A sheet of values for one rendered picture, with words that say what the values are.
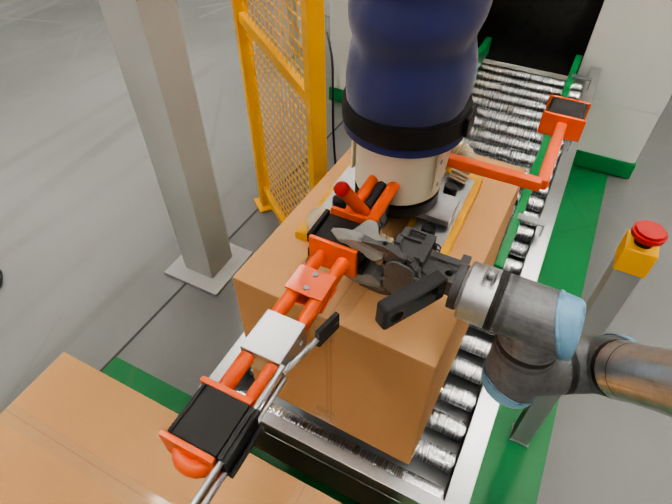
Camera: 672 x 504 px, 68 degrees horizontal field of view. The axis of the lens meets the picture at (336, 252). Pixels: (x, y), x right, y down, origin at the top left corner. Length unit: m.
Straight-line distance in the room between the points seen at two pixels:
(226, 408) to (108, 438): 0.86
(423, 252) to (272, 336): 0.26
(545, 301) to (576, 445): 1.41
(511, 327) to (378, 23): 0.46
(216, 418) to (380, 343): 0.33
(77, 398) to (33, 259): 1.38
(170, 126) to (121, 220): 1.07
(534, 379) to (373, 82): 0.51
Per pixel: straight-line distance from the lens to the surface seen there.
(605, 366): 0.82
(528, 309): 0.72
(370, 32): 0.78
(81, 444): 1.48
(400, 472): 1.31
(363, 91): 0.83
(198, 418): 0.62
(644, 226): 1.26
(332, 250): 0.77
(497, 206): 1.12
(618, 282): 1.32
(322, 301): 0.72
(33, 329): 2.52
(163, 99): 1.82
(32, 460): 1.51
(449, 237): 1.00
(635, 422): 2.25
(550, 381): 0.83
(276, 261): 0.96
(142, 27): 1.72
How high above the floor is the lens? 1.78
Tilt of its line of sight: 47 degrees down
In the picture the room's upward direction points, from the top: straight up
